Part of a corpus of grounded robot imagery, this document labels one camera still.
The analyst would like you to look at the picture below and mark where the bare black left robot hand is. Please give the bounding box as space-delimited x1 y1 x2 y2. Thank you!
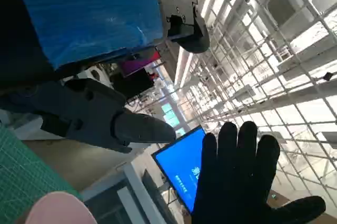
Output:
0 0 211 154

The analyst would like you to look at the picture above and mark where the blue screen monitor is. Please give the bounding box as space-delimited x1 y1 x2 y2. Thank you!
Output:
152 126 207 215

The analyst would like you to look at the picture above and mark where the pink bowl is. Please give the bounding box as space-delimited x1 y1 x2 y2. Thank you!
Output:
25 191 98 224

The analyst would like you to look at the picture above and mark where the green cutting mat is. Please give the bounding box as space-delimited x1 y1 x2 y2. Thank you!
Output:
0 123 83 224

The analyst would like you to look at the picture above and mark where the black monitor back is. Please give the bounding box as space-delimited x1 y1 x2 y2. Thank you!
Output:
110 67 155 101

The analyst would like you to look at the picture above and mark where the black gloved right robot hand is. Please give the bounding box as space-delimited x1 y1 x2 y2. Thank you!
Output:
191 121 327 224

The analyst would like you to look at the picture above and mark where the magenta panel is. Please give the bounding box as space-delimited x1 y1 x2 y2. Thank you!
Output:
120 51 161 77

